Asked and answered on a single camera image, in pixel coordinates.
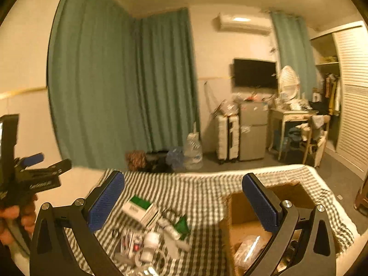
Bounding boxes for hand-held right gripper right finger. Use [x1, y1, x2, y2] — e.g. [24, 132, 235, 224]
[241, 173, 337, 276]

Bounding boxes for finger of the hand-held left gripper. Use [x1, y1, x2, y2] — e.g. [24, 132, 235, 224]
[26, 158, 72, 179]
[16, 153, 45, 169]

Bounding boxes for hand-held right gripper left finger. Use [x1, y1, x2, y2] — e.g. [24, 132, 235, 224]
[29, 170, 125, 276]

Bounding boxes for cardboard box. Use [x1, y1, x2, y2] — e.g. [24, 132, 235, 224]
[220, 181, 341, 276]

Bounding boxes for green and white box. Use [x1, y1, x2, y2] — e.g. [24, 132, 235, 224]
[121, 195, 161, 230]

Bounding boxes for white toothpaste tube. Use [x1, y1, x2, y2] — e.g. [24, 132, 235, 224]
[158, 217, 182, 240]

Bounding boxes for green packet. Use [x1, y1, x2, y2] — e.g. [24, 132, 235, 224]
[175, 216, 191, 235]

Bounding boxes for white plastic strip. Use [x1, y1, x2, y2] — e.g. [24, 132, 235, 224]
[165, 236, 192, 258]

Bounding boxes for person's left hand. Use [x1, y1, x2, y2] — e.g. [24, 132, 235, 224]
[0, 194, 38, 245]

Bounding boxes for clear plastic wrapper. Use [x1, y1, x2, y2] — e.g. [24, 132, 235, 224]
[234, 235, 272, 268]

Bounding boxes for red and white sachet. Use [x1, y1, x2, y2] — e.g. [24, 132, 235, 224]
[128, 234, 144, 258]

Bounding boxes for patterned bag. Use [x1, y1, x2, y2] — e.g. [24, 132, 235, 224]
[126, 150, 147, 171]

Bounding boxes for white pill bottle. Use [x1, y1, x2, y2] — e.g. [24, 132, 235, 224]
[139, 231, 161, 262]

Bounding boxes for checked cloth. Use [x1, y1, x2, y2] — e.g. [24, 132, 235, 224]
[65, 165, 350, 276]

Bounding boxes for dark shoes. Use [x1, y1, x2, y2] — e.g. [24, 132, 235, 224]
[145, 151, 173, 173]

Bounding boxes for grey small fridge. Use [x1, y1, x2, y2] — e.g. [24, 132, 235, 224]
[238, 101, 269, 161]

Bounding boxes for white suitcase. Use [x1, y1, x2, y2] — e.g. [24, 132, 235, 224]
[216, 113, 240, 164]

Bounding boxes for pack of water bottles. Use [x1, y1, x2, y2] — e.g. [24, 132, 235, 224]
[166, 147, 186, 169]

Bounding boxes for wooden chair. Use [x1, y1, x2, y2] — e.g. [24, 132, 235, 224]
[299, 115, 331, 167]

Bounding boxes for large clear water bottle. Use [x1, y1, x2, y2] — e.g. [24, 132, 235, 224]
[184, 132, 203, 170]

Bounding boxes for white dressing table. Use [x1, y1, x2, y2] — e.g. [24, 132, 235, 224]
[269, 103, 319, 161]

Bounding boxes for brown stool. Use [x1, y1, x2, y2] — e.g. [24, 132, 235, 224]
[354, 178, 368, 216]

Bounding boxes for clear plastic bag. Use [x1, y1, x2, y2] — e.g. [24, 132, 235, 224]
[214, 99, 239, 118]

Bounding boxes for wide green curtain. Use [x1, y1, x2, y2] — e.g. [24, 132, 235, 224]
[47, 0, 200, 170]

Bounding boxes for white oval mirror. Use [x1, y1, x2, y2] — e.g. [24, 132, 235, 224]
[278, 66, 301, 101]

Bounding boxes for black television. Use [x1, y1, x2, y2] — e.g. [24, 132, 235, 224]
[233, 58, 278, 89]

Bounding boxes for white louvred wardrobe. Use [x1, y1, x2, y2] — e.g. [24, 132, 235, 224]
[310, 21, 368, 179]

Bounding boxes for narrow green curtain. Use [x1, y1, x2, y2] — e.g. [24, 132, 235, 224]
[270, 11, 318, 101]

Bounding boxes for white air conditioner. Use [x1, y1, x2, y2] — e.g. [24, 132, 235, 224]
[214, 13, 272, 35]

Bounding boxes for wall cable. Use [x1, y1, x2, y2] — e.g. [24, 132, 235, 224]
[204, 82, 227, 115]

